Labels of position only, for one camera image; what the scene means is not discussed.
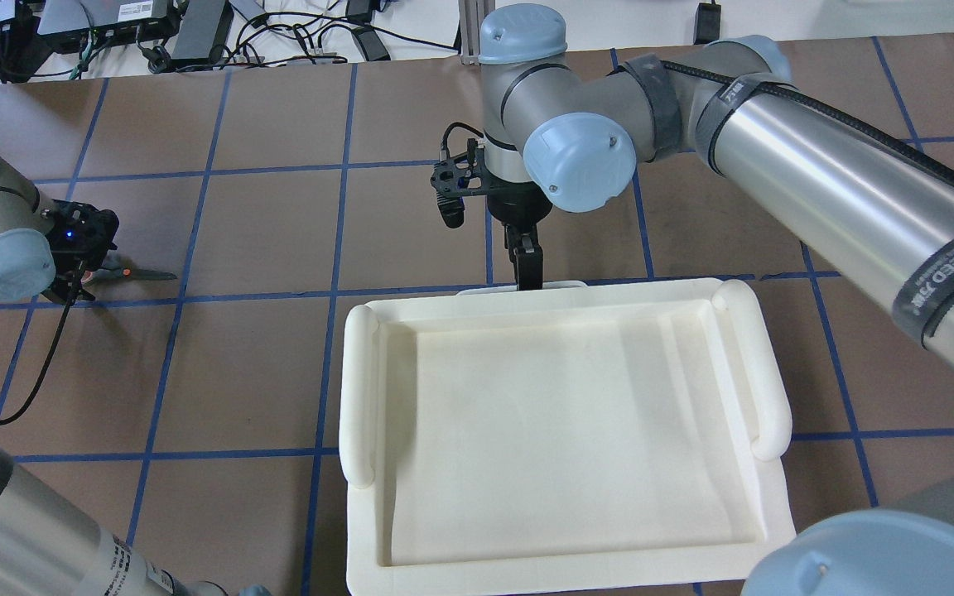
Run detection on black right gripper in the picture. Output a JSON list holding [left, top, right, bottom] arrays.
[[487, 182, 554, 291]]

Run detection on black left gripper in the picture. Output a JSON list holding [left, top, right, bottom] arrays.
[[45, 206, 120, 286]]

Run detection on orange grey scissors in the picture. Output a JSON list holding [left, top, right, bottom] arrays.
[[82, 265, 178, 286]]

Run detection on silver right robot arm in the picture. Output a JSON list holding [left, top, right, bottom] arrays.
[[478, 3, 954, 595]]

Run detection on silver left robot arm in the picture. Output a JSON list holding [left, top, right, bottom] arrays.
[[0, 155, 229, 595]]

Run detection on white plastic tray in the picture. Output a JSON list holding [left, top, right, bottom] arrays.
[[340, 278, 796, 595]]

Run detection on black power adapter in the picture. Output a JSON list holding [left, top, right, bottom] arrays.
[[170, 1, 234, 70]]

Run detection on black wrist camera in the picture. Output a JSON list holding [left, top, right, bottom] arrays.
[[429, 138, 489, 229]]

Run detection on aluminium frame post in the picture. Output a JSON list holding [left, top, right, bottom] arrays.
[[455, 0, 496, 65]]

